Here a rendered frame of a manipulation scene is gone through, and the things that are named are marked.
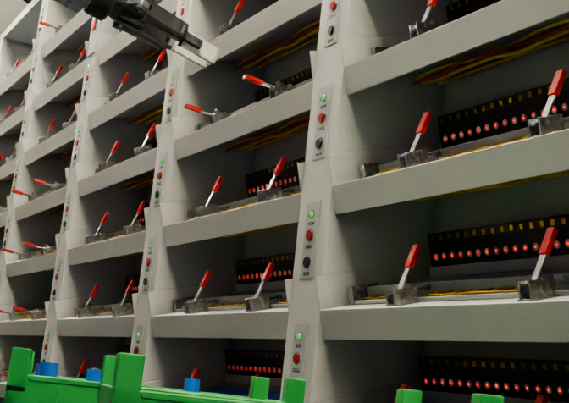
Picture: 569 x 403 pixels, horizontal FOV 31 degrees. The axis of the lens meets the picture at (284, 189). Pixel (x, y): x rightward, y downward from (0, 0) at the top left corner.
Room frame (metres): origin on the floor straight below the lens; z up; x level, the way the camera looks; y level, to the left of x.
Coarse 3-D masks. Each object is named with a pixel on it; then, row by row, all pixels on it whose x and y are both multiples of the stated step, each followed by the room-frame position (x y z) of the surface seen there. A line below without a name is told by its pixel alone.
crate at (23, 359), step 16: (16, 352) 1.02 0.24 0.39; (32, 352) 1.03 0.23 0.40; (16, 368) 1.02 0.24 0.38; (32, 368) 1.20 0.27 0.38; (16, 384) 1.02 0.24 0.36; (32, 384) 1.02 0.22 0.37; (48, 384) 1.02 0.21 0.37; (64, 384) 1.03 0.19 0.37; (80, 384) 1.03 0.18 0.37; (96, 384) 1.03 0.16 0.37; (256, 384) 1.25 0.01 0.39; (288, 384) 1.07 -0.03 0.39; (304, 384) 1.08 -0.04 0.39; (16, 400) 1.02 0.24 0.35; (32, 400) 1.02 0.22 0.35; (48, 400) 1.02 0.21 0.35; (64, 400) 1.03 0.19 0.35; (80, 400) 1.03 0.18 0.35; (96, 400) 1.03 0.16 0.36; (272, 400) 1.07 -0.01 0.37; (288, 400) 1.07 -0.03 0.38
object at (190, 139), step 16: (288, 96) 1.70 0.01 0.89; (304, 96) 1.66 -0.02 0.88; (240, 112) 1.87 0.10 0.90; (256, 112) 1.81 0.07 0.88; (272, 112) 1.76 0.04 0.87; (288, 112) 1.71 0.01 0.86; (304, 112) 1.67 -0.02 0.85; (176, 128) 2.16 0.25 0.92; (192, 128) 2.18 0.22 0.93; (208, 128) 2.00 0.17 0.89; (224, 128) 1.94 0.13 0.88; (240, 128) 1.88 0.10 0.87; (256, 128) 1.83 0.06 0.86; (272, 128) 2.08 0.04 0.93; (288, 128) 1.93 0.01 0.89; (304, 128) 1.97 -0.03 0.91; (176, 144) 2.15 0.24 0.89; (192, 144) 2.08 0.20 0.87; (208, 144) 2.01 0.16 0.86; (256, 144) 2.18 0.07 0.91
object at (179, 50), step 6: (174, 42) 1.69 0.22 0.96; (174, 48) 1.69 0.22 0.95; (180, 48) 1.69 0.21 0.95; (180, 54) 1.70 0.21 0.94; (186, 54) 1.70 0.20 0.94; (192, 54) 1.70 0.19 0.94; (192, 60) 1.70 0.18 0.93; (198, 60) 1.71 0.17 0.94; (204, 60) 1.71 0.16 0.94; (204, 66) 1.71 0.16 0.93
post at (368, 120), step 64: (384, 0) 1.57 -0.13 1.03; (448, 0) 1.63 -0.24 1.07; (320, 64) 1.61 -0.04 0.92; (384, 128) 1.58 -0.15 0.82; (320, 192) 1.57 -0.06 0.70; (320, 256) 1.55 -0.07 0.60; (384, 256) 1.59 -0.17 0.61; (320, 320) 1.54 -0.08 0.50; (320, 384) 1.55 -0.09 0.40; (384, 384) 1.60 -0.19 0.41
